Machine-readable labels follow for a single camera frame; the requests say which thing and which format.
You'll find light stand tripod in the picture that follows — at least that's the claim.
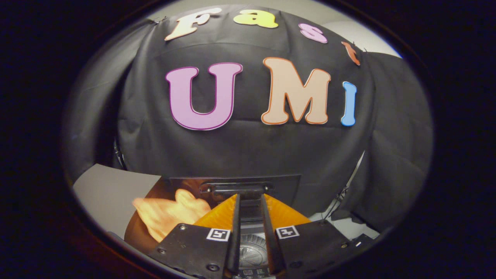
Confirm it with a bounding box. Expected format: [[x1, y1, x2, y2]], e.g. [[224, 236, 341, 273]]
[[322, 151, 367, 221]]

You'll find flat black box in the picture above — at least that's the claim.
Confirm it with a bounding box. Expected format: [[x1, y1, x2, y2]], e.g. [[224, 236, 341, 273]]
[[351, 233, 375, 249]]

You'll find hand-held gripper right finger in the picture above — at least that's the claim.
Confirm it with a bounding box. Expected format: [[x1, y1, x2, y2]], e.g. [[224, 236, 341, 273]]
[[260, 193, 352, 277]]

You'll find black backdrop cloth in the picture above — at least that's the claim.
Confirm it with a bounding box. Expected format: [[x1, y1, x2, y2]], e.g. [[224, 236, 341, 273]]
[[64, 4, 434, 233]]

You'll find white and black cabinet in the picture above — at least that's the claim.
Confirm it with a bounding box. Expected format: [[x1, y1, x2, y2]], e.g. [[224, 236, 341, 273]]
[[73, 164, 175, 252]]

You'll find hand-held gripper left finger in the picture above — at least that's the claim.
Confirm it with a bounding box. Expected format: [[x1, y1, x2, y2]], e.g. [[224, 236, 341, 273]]
[[149, 193, 241, 277]]

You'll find orange cloth garment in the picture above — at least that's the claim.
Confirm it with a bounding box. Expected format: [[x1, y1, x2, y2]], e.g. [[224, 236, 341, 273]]
[[132, 189, 212, 243]]

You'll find dark washing machine lid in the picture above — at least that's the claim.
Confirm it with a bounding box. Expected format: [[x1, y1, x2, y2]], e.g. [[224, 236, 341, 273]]
[[169, 174, 302, 218]]

